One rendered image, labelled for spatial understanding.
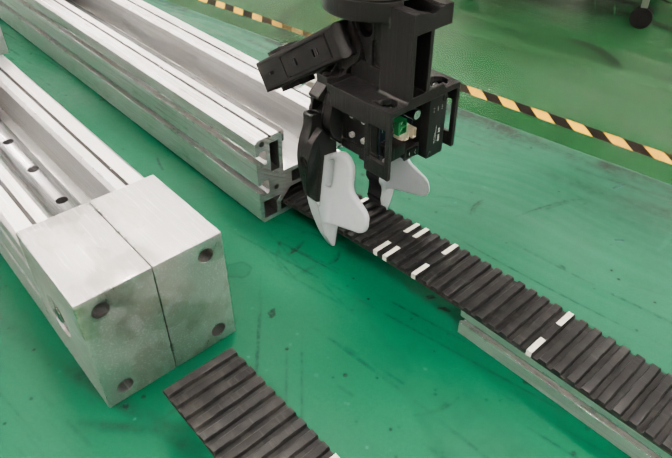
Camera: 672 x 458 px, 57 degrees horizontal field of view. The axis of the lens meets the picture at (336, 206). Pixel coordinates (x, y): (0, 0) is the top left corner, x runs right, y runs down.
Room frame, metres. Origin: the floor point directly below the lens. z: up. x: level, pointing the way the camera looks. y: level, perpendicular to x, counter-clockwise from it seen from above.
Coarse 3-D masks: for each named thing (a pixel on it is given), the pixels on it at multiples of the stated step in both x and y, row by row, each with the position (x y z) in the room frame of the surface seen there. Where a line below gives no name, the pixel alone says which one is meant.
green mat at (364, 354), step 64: (128, 128) 0.61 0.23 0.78; (448, 128) 0.61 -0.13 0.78; (512, 128) 0.61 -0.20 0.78; (192, 192) 0.49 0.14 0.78; (448, 192) 0.49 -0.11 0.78; (512, 192) 0.48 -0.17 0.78; (576, 192) 0.48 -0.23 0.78; (640, 192) 0.48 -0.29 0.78; (0, 256) 0.40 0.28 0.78; (256, 256) 0.40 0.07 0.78; (320, 256) 0.39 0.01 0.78; (512, 256) 0.39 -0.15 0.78; (576, 256) 0.39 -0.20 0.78; (640, 256) 0.39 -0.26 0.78; (0, 320) 0.32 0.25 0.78; (256, 320) 0.32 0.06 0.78; (320, 320) 0.32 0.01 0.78; (384, 320) 0.32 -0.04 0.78; (448, 320) 0.32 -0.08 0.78; (640, 320) 0.32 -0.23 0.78; (0, 384) 0.27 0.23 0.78; (64, 384) 0.27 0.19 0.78; (320, 384) 0.26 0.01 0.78; (384, 384) 0.26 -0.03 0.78; (448, 384) 0.26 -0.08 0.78; (512, 384) 0.26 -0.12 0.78; (0, 448) 0.22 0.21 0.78; (64, 448) 0.22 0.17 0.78; (128, 448) 0.22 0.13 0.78; (192, 448) 0.22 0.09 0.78; (384, 448) 0.22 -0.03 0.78; (448, 448) 0.22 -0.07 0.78; (512, 448) 0.22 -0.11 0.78; (576, 448) 0.22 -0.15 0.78
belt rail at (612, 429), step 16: (464, 320) 0.31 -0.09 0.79; (464, 336) 0.31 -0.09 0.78; (480, 336) 0.30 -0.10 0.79; (496, 336) 0.29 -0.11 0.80; (496, 352) 0.29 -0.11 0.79; (512, 352) 0.28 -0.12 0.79; (512, 368) 0.27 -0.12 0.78; (528, 368) 0.27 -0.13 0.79; (544, 368) 0.26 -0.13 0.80; (544, 384) 0.26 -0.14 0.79; (560, 384) 0.25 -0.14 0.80; (560, 400) 0.25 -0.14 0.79; (576, 400) 0.24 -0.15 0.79; (576, 416) 0.24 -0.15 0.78; (592, 416) 0.23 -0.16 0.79; (608, 416) 0.22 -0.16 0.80; (608, 432) 0.22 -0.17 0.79; (624, 432) 0.22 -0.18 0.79; (624, 448) 0.21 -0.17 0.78; (640, 448) 0.21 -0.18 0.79; (656, 448) 0.20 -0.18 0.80
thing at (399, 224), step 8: (400, 216) 0.41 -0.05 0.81; (384, 224) 0.40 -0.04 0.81; (392, 224) 0.40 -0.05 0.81; (400, 224) 0.40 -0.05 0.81; (408, 224) 0.40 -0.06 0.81; (368, 232) 0.39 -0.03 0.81; (376, 232) 0.39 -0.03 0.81; (384, 232) 0.39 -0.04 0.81; (392, 232) 0.39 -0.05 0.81; (360, 240) 0.38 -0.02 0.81; (368, 240) 0.38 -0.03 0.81; (376, 240) 0.38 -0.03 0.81; (384, 240) 0.38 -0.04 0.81; (368, 248) 0.37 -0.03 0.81
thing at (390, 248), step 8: (416, 224) 0.40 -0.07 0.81; (400, 232) 0.39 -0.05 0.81; (408, 232) 0.39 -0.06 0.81; (416, 232) 0.39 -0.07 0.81; (424, 232) 0.39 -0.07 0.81; (392, 240) 0.38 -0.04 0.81; (400, 240) 0.38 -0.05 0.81; (408, 240) 0.38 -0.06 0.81; (416, 240) 0.38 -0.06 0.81; (376, 248) 0.37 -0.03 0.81; (384, 248) 0.37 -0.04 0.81; (392, 248) 0.37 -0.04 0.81; (400, 248) 0.37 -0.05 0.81; (408, 248) 0.37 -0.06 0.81; (384, 256) 0.36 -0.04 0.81; (392, 256) 0.36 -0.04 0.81
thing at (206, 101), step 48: (0, 0) 0.95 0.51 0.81; (48, 0) 0.78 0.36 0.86; (96, 0) 0.83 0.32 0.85; (48, 48) 0.80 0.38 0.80; (96, 48) 0.67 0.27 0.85; (144, 48) 0.70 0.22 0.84; (192, 48) 0.65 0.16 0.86; (144, 96) 0.59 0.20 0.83; (192, 96) 0.52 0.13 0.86; (240, 96) 0.58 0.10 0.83; (288, 96) 0.52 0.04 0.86; (192, 144) 0.52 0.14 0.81; (240, 144) 0.46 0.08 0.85; (288, 144) 0.50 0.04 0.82; (336, 144) 0.50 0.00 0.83; (240, 192) 0.46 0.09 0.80
